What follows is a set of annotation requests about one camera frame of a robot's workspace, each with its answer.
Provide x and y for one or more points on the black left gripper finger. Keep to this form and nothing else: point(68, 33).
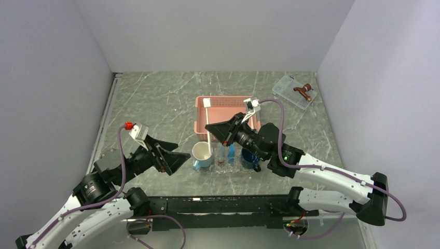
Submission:
point(168, 161)
point(152, 142)

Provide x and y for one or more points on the dark blue mug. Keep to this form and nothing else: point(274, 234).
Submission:
point(249, 160)

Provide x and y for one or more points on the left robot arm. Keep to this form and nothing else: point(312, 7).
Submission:
point(100, 199)

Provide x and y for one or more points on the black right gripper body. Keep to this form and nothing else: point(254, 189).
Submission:
point(246, 136)

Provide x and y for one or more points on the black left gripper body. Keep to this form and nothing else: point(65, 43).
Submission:
point(140, 161)

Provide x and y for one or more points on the brown copper faucet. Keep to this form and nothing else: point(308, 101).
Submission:
point(303, 91)

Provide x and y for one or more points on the blue toothpaste tube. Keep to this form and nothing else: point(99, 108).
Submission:
point(231, 153)

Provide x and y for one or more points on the clear plastic organizer box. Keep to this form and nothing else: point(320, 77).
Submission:
point(284, 89)

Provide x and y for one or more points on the light blue mug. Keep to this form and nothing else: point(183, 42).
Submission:
point(202, 156)

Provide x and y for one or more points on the clear textured plastic tray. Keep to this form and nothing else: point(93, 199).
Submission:
point(226, 168)

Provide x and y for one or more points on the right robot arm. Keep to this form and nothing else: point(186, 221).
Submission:
point(362, 195)

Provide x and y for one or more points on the pink plastic perforated basket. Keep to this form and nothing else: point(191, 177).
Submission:
point(222, 108)

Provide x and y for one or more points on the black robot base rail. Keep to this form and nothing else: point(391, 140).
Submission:
point(269, 211)

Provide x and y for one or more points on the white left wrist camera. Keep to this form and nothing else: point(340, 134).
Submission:
point(138, 132)

